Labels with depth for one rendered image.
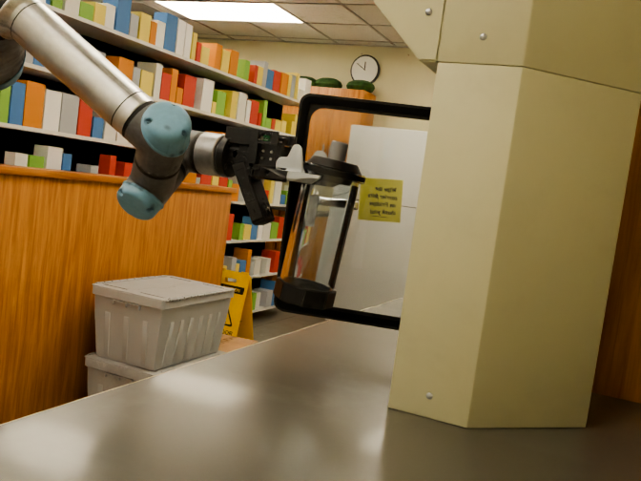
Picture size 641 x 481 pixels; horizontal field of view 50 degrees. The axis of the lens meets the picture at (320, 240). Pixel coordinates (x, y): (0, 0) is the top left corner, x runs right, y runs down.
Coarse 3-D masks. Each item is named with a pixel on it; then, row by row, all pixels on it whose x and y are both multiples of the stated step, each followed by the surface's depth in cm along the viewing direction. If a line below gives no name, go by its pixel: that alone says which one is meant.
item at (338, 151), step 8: (336, 144) 112; (344, 144) 112; (336, 152) 112; (344, 152) 112; (312, 160) 111; (320, 160) 110; (328, 160) 110; (336, 160) 110; (336, 168) 109; (344, 168) 109; (352, 168) 110
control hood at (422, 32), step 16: (384, 0) 94; (400, 0) 93; (416, 0) 92; (432, 0) 92; (400, 16) 93; (416, 16) 93; (432, 16) 92; (400, 32) 94; (416, 32) 93; (432, 32) 92; (416, 48) 93; (432, 48) 92; (432, 64) 93
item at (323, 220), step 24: (312, 192) 110; (336, 192) 109; (312, 216) 110; (336, 216) 110; (288, 240) 114; (312, 240) 110; (336, 240) 111; (288, 264) 112; (312, 264) 111; (336, 264) 113; (312, 288) 111
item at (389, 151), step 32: (320, 128) 124; (352, 128) 124; (384, 128) 123; (416, 128) 122; (352, 160) 124; (384, 160) 123; (416, 160) 122; (384, 192) 123; (416, 192) 123; (352, 224) 125; (384, 224) 124; (352, 256) 125; (384, 256) 124; (352, 288) 125; (384, 288) 124
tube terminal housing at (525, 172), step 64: (448, 0) 91; (512, 0) 87; (576, 0) 89; (640, 0) 92; (448, 64) 91; (512, 64) 88; (576, 64) 90; (640, 64) 94; (448, 128) 91; (512, 128) 88; (576, 128) 91; (448, 192) 91; (512, 192) 89; (576, 192) 92; (448, 256) 91; (512, 256) 90; (576, 256) 94; (448, 320) 92; (512, 320) 91; (576, 320) 95; (448, 384) 92; (512, 384) 93; (576, 384) 97
